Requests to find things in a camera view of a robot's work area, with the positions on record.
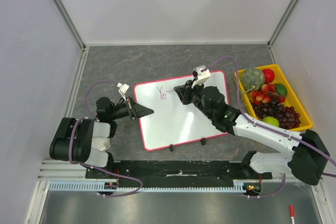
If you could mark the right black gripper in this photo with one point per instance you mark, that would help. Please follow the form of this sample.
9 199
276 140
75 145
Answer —
188 93

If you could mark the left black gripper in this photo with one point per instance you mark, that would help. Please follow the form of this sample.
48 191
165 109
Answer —
138 110

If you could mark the pink framed whiteboard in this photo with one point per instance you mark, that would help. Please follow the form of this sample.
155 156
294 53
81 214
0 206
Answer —
172 122

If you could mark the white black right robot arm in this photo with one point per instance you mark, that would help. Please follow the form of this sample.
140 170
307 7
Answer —
301 154

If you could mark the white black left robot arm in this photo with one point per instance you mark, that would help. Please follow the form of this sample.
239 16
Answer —
73 138

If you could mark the crumpled clear plastic bag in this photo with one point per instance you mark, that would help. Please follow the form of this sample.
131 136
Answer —
101 144

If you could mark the green netted melon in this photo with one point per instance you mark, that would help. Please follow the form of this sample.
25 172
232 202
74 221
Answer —
252 79

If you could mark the red apple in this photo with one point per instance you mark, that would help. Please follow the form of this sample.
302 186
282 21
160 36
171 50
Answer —
269 75

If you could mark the green apple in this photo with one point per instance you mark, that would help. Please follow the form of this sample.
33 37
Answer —
272 121

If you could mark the green lime fruit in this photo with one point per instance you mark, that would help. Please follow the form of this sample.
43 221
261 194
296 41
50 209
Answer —
281 89

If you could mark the dark purple grape bunch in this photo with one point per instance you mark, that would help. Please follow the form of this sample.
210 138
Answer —
287 116

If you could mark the yellow plastic fruit bin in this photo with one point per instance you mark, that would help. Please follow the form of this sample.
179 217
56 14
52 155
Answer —
290 100

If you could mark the red marker pen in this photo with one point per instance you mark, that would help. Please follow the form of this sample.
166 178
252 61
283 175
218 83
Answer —
292 214

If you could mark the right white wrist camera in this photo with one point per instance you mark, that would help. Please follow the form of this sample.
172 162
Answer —
201 75

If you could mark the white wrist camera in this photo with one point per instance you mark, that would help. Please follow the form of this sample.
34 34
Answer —
201 75
123 88

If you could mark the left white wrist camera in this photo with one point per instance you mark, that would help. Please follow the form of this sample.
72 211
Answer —
123 88

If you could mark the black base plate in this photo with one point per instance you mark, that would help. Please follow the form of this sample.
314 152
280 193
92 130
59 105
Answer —
187 173

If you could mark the white slotted cable duct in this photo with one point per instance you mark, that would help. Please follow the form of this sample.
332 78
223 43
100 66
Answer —
106 187

